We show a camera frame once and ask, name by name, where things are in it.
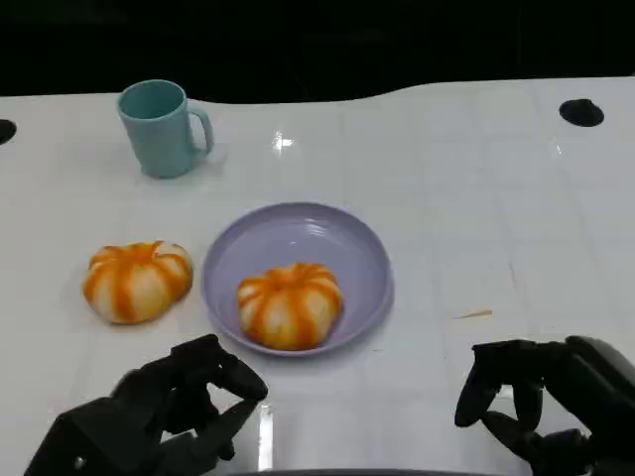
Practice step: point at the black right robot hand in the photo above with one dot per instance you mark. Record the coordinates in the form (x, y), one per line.
(595, 396)

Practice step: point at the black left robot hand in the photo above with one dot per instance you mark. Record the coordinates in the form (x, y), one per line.
(188, 382)

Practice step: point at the orange white toy bread roll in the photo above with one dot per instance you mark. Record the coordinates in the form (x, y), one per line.
(134, 285)
(290, 307)

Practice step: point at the lilac plate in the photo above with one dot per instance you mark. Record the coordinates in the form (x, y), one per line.
(297, 238)

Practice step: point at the pale green mug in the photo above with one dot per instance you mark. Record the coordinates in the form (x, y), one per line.
(159, 144)

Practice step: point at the black round table grommet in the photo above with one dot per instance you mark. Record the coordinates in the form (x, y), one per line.
(6, 131)
(581, 112)

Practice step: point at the black backdrop cloth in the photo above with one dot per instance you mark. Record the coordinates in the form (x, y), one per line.
(297, 44)

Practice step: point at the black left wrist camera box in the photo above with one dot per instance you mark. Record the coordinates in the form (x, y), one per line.
(89, 436)

